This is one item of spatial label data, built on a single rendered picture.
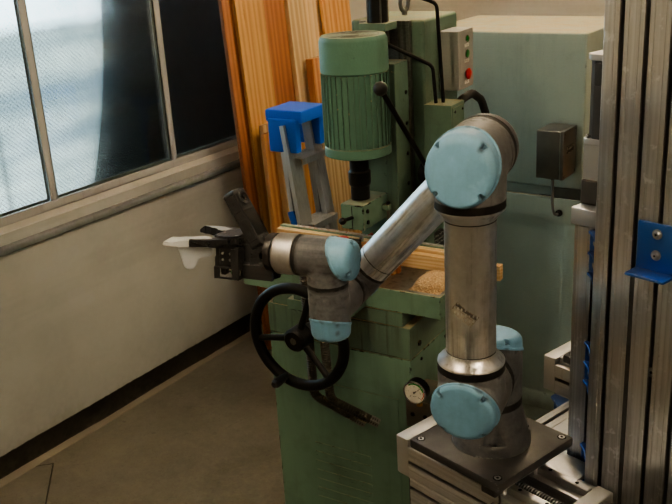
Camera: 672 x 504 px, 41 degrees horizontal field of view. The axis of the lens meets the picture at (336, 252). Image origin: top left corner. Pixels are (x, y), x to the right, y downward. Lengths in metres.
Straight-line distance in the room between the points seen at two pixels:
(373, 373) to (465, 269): 0.98
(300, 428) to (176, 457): 0.85
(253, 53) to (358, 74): 1.57
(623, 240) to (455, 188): 0.36
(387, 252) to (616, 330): 0.43
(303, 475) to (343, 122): 1.05
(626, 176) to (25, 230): 2.21
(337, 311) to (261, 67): 2.34
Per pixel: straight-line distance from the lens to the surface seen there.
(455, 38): 2.53
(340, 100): 2.31
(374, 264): 1.69
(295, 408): 2.62
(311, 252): 1.59
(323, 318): 1.62
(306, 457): 2.69
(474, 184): 1.40
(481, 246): 1.47
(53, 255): 3.36
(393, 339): 2.34
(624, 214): 1.62
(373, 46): 2.29
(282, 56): 4.02
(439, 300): 2.24
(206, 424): 3.57
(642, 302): 1.65
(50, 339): 3.43
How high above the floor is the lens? 1.78
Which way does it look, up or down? 20 degrees down
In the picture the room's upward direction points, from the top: 3 degrees counter-clockwise
